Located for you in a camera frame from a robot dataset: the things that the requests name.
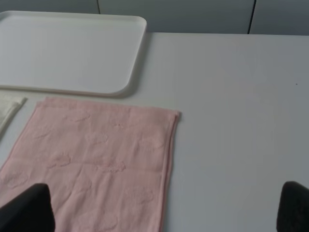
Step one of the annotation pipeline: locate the white towel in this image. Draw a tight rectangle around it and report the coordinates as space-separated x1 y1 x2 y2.
0 93 27 136

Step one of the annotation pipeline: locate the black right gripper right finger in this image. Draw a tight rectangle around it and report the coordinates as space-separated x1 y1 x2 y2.
276 181 309 232

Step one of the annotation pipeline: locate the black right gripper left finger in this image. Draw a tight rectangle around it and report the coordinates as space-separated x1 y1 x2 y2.
0 183 56 232

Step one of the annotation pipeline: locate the white plastic tray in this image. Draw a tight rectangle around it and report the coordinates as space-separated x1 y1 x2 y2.
0 11 147 97

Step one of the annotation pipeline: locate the pink towel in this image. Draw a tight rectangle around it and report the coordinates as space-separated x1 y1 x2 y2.
0 98 180 232

